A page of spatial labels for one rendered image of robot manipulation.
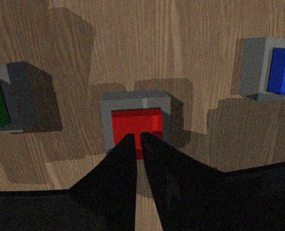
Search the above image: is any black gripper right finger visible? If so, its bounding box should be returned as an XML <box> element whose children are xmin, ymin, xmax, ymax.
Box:
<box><xmin>141</xmin><ymin>133</ymin><xmax>285</xmax><ymax>231</ymax></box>

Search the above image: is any green button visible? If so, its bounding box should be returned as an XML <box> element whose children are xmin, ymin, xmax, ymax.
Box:
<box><xmin>0</xmin><ymin>61</ymin><xmax>38</xmax><ymax>133</ymax></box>

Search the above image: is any blue button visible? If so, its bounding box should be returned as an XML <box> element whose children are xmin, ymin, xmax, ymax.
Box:
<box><xmin>238</xmin><ymin>37</ymin><xmax>285</xmax><ymax>101</ymax></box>

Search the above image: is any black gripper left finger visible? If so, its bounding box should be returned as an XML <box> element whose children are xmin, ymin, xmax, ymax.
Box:
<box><xmin>0</xmin><ymin>133</ymin><xmax>137</xmax><ymax>231</ymax></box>

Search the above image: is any red button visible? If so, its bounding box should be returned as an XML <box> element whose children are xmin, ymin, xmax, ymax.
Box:
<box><xmin>99</xmin><ymin>89</ymin><xmax>171</xmax><ymax>160</ymax></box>

